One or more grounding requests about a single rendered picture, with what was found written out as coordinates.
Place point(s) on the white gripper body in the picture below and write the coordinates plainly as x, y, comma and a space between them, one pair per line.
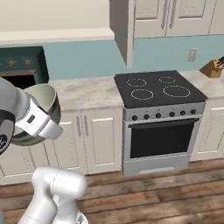
52, 130

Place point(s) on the grey-green metal bowl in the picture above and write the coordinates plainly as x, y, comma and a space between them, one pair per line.
44, 96

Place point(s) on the dark green wall oven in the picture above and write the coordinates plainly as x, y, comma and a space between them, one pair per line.
20, 64

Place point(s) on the wooden knife block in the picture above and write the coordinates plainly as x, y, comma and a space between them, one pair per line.
213, 69

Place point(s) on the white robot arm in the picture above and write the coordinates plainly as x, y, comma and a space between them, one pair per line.
55, 186

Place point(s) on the white wall socket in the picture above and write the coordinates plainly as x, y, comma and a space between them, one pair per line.
192, 54

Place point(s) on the silver stove with black hob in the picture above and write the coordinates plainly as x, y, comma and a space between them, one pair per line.
159, 137

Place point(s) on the white base cupboard run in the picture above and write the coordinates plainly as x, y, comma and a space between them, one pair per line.
99, 140

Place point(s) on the white wall cupboards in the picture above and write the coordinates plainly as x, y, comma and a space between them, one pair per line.
163, 17

